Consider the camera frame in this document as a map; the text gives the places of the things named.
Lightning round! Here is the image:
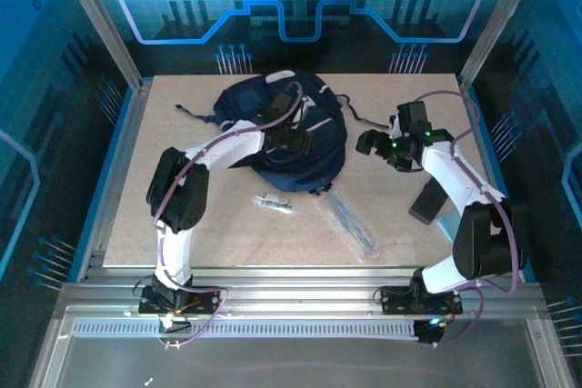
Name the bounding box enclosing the black pencil case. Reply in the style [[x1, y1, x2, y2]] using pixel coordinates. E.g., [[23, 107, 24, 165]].
[[407, 176, 449, 225]]

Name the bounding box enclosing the navy blue backpack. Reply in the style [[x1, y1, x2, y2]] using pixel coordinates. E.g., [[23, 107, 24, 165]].
[[175, 67, 393, 197]]

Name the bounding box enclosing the light blue sticky note pad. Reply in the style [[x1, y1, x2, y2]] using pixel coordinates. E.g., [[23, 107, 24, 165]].
[[434, 213, 460, 244]]

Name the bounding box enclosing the long clear ruler bag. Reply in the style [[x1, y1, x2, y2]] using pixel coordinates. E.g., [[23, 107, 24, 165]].
[[313, 190, 381, 263]]

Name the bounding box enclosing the small white clip object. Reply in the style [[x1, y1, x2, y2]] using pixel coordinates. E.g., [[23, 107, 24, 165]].
[[252, 188, 296, 215]]

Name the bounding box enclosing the black controller board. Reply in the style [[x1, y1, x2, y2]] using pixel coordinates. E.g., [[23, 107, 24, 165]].
[[412, 317, 449, 347]]

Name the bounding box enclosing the small white adapter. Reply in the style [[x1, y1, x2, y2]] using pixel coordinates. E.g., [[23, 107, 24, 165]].
[[157, 313, 192, 334]]

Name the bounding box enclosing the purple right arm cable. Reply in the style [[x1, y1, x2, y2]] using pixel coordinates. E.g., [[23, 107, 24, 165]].
[[416, 90, 522, 349]]

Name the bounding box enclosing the aluminium right side rail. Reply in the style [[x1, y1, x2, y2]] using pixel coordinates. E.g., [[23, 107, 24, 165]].
[[457, 76, 528, 283]]

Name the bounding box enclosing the aluminium front frame rail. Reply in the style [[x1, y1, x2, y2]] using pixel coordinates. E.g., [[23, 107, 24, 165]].
[[58, 267, 547, 316]]

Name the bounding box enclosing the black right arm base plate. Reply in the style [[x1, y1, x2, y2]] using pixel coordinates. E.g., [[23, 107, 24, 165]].
[[379, 285, 464, 316]]

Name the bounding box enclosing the aluminium left side rail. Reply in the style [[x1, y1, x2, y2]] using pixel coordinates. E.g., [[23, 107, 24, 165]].
[[84, 77, 154, 283]]

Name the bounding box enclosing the aluminium right frame post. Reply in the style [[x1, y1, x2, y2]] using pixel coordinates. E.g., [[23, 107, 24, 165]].
[[457, 0, 549, 85]]

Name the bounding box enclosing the aluminium frame post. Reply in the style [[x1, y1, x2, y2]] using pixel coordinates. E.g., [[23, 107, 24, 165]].
[[49, 0, 147, 89], [457, 0, 549, 85]]

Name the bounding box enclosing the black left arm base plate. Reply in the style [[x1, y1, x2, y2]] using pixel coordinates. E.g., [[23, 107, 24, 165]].
[[138, 285, 228, 316]]

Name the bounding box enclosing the slotted grey cable duct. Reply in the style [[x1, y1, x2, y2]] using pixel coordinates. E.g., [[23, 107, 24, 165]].
[[70, 318, 422, 340]]

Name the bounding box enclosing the aluminium left frame post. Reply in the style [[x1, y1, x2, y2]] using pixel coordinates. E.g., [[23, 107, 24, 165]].
[[49, 0, 147, 89]]

